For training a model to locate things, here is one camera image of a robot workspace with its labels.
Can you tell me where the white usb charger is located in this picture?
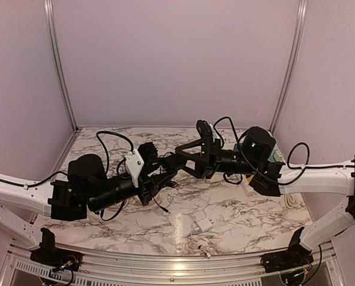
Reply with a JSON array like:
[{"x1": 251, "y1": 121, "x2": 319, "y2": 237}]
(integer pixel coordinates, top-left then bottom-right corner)
[{"x1": 193, "y1": 212, "x2": 213, "y2": 234}]

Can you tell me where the green usb charger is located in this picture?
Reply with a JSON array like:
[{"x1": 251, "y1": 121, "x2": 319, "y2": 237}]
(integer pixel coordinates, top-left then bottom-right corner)
[{"x1": 273, "y1": 150, "x2": 283, "y2": 162}]

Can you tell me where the aluminium frame post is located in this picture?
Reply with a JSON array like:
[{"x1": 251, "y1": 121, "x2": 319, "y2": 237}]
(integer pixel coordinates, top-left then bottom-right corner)
[
  {"x1": 269, "y1": 0, "x2": 309, "y2": 134},
  {"x1": 43, "y1": 0, "x2": 79, "y2": 133}
]

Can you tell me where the front aluminium rail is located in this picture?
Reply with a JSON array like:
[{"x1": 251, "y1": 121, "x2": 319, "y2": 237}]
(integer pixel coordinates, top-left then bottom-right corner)
[{"x1": 0, "y1": 235, "x2": 345, "y2": 286}]

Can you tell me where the right aluminium frame post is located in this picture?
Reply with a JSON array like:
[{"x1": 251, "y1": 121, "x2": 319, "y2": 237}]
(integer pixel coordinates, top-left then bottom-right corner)
[{"x1": 269, "y1": 0, "x2": 309, "y2": 134}]

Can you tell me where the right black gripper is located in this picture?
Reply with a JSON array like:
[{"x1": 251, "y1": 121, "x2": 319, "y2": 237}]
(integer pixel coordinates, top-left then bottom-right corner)
[{"x1": 173, "y1": 136, "x2": 259, "y2": 179}]

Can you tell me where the yellow cube socket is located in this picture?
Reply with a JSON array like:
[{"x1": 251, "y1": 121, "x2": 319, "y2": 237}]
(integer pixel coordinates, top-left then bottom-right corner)
[{"x1": 245, "y1": 175, "x2": 254, "y2": 185}]

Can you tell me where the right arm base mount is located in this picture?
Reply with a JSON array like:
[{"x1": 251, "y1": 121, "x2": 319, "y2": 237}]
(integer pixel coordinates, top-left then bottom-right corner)
[{"x1": 260, "y1": 250, "x2": 314, "y2": 273}]

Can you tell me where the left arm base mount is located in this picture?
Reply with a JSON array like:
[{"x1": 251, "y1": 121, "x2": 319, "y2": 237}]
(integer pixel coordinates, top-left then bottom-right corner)
[{"x1": 30, "y1": 248, "x2": 82, "y2": 271}]

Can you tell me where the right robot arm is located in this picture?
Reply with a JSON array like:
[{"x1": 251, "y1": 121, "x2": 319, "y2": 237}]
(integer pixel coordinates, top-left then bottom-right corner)
[{"x1": 175, "y1": 120, "x2": 355, "y2": 267}]

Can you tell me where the black power adapter with cable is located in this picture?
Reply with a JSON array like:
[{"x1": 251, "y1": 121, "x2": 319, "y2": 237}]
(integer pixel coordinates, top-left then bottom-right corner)
[{"x1": 151, "y1": 152, "x2": 185, "y2": 213}]

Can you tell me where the white multicolour power strip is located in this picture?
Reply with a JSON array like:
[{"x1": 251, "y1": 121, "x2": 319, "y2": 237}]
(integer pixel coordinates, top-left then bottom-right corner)
[{"x1": 241, "y1": 175, "x2": 259, "y2": 197}]

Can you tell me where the left aluminium frame post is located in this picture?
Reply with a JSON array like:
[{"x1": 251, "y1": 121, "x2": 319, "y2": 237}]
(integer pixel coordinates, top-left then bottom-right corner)
[{"x1": 43, "y1": 0, "x2": 79, "y2": 133}]

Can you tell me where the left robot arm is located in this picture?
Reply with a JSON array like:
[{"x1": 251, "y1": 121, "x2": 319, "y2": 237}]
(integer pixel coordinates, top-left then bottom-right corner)
[{"x1": 0, "y1": 142, "x2": 186, "y2": 221}]

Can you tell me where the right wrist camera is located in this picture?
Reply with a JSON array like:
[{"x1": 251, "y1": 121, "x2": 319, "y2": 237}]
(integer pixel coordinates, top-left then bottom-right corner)
[{"x1": 196, "y1": 120, "x2": 220, "y2": 140}]

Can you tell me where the pink usb cable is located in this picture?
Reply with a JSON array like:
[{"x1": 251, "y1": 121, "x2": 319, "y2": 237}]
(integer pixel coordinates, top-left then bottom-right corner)
[{"x1": 186, "y1": 235, "x2": 214, "y2": 259}]

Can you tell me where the teal power strip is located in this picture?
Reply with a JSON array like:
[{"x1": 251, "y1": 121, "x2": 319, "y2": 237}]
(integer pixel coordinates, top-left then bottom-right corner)
[{"x1": 271, "y1": 147, "x2": 300, "y2": 209}]

